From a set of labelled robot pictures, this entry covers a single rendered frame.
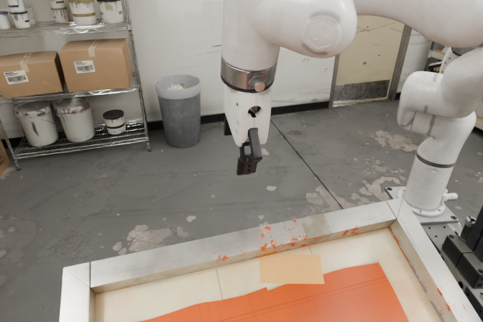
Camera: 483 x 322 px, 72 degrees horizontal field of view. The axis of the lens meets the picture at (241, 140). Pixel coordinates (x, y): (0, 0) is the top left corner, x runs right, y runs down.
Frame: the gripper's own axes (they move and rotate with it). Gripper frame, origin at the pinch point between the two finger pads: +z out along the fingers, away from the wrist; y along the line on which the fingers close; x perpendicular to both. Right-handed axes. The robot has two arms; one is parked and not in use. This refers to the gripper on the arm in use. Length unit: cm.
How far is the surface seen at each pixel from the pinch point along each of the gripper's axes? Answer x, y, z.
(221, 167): -40, 157, 204
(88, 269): 25.3, -12.4, 7.6
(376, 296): -17.3, -24.9, 12.0
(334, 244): -14.2, -15.4, 11.3
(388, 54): -286, 273, 173
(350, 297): -13.0, -24.1, 12.0
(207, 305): 9.3, -20.0, 11.7
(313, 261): -9.4, -17.3, 11.4
